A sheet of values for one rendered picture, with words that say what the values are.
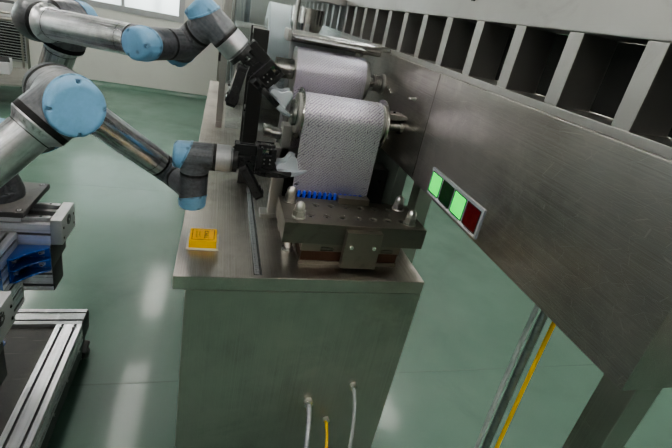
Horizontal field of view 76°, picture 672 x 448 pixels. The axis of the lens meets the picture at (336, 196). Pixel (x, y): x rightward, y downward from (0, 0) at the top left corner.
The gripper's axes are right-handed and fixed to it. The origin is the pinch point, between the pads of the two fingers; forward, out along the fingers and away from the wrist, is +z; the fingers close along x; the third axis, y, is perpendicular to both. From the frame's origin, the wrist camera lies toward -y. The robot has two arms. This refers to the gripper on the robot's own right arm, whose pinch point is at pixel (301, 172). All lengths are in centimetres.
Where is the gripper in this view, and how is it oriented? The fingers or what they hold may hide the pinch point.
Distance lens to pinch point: 125.6
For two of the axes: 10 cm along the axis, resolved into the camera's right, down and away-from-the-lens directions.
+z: 9.6, 0.8, 2.8
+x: -2.2, -4.2, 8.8
